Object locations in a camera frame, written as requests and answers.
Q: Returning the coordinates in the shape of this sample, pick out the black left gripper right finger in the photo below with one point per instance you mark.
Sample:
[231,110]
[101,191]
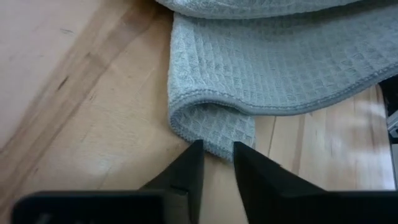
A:
[267,193]

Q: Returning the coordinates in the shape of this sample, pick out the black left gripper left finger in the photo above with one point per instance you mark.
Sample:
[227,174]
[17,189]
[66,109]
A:
[186,186]

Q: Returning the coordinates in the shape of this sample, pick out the grey waffle microfiber towel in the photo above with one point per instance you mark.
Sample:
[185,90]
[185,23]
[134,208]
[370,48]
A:
[264,62]

